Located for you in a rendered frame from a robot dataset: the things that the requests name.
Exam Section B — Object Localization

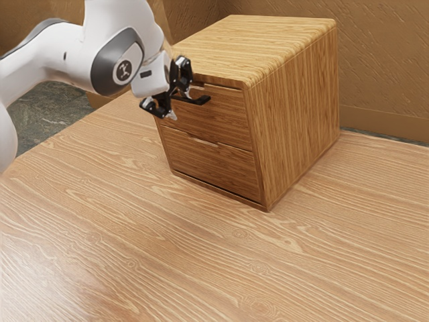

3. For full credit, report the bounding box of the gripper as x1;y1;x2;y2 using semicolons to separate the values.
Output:
139;54;195;121

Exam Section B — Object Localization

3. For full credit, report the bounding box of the wooden two-drawer cabinet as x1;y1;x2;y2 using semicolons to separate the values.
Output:
154;14;343;213

